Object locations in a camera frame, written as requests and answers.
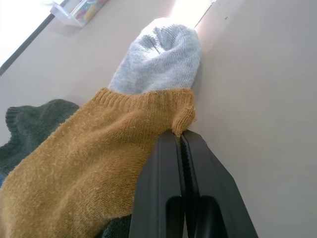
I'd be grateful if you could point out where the mustard yellow sock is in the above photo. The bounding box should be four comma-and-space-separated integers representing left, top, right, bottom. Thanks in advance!
0, 87, 197, 238

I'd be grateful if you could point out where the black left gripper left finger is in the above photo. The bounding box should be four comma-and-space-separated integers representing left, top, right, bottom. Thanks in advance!
128, 131, 186, 238

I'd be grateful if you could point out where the clear box with colourful items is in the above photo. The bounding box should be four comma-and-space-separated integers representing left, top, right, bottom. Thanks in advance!
50, 0, 108, 27

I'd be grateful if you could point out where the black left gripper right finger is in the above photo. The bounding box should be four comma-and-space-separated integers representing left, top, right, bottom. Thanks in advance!
182, 129, 259, 238

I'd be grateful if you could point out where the light grey sock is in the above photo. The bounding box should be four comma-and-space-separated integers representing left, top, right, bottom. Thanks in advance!
108, 18, 203, 95

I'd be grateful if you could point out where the dark green sock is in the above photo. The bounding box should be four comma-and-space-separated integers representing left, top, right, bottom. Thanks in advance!
0, 99, 80, 178

